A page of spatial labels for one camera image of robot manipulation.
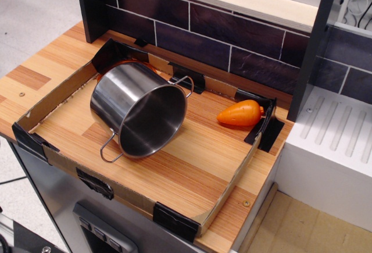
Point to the stainless steel pot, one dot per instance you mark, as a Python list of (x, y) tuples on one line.
[(141, 110)]

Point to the orange plastic lid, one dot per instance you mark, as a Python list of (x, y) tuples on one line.
[(121, 62)]

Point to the orange plastic toy carrot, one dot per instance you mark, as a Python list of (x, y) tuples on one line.
[(244, 113)]

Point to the grey oven control panel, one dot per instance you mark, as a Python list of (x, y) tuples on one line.
[(100, 236)]

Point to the white ridged drainboard sink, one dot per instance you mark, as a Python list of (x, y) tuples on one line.
[(326, 159)]

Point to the dark grey left post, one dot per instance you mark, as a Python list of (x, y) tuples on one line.
[(95, 19)]

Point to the dark grey post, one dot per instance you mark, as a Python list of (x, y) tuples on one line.
[(326, 17), (95, 19)]

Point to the dark grey right post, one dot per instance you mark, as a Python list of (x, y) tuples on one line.
[(326, 17)]

